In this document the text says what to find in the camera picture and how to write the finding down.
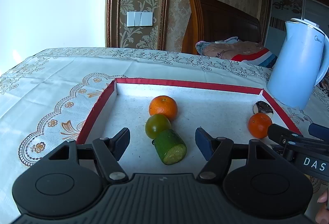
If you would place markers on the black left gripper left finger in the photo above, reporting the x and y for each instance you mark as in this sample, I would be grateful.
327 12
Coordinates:
96 162

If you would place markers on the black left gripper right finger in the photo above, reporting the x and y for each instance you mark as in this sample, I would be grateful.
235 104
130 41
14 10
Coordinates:
219 153

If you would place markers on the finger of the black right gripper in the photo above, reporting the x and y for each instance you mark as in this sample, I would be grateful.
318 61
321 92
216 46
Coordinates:
282 136
319 131

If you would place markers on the orange mandarin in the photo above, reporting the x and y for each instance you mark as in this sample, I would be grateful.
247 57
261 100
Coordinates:
164 105
258 125

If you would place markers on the black skinned yam piece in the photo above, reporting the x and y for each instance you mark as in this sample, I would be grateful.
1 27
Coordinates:
263 107

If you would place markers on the green cucumber piece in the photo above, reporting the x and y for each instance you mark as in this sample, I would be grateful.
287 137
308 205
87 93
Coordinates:
170 147

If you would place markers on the green tomato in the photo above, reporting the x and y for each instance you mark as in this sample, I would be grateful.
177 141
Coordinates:
156 124

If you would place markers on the person right hand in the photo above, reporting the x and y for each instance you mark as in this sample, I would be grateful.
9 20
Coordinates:
322 216

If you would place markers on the red cardboard tray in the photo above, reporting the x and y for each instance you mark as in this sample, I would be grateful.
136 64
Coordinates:
221 109

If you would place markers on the light blue electric kettle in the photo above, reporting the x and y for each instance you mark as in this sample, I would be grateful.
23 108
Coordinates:
301 64

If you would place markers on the striped blanket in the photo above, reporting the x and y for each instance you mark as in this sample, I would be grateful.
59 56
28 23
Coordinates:
262 58

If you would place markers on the white floral tablecloth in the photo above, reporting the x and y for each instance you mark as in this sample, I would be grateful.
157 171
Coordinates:
46 99

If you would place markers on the beige printed pillow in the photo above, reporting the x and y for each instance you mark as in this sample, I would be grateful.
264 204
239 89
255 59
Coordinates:
231 49

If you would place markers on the wardrobe with glass doors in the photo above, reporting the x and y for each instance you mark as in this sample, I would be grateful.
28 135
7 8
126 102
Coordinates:
284 10

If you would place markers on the brown wooden headboard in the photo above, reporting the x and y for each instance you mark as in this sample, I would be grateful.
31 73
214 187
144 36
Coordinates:
212 20

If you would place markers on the white wall light switch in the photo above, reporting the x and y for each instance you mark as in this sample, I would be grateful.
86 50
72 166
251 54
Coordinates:
139 19

